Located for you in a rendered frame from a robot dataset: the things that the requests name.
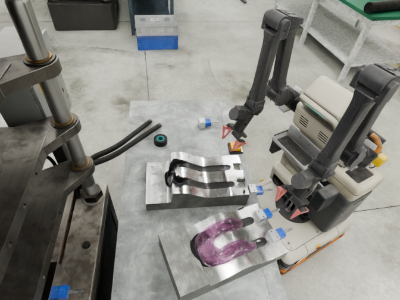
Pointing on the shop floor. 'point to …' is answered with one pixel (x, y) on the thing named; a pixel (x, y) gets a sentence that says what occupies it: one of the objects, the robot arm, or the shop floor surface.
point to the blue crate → (157, 42)
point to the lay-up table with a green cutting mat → (348, 29)
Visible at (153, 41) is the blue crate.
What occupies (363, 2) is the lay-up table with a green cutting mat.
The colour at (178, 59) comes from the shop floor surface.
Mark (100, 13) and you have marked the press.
